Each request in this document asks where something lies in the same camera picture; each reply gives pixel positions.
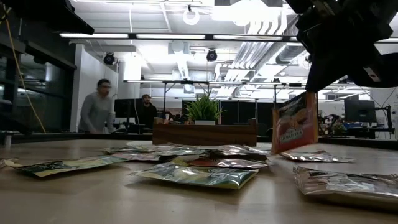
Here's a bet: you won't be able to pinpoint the black monitor on arm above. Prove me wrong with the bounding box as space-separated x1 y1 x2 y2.
344 98 377 124

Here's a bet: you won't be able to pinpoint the wooden three-compartment box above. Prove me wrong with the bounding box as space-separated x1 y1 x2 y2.
152 119 258 147

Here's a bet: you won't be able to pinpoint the black background workstation frame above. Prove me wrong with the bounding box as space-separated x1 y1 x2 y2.
123 79 213 125
217 82 308 105

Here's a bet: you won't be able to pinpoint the long ceiling light bar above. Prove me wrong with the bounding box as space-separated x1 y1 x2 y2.
58 32 299 43

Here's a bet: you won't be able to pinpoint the person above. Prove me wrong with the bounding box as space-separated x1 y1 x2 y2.
136 93 159 130
77 78 116 134

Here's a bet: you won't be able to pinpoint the yellow hanging cable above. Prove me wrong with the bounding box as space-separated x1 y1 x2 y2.
2 6 47 134

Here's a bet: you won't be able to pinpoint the small background potted plant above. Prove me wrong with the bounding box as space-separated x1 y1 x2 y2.
331 123 346 136

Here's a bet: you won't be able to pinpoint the black aluminium table frame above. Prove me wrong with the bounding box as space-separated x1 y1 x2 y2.
0 132 398 151

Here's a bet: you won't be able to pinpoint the black partition panels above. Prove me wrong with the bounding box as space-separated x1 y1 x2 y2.
220 100 274 126

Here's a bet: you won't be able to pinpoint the small green potted plant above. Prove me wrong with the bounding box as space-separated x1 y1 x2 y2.
183 93 226 126

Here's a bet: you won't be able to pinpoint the white round placemat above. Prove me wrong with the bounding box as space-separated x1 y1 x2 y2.
126 140 273 150

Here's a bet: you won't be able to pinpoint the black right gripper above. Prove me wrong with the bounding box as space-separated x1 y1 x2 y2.
285 0 398 93

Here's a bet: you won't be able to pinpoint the black computer monitor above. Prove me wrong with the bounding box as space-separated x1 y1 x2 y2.
114 98 139 119

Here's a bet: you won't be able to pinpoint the red foil tea bag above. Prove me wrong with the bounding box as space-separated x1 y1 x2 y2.
172 157 274 170
110 151 162 162
271 91 320 156

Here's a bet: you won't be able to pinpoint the silver ventilation duct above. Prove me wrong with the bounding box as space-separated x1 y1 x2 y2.
275 43 307 65

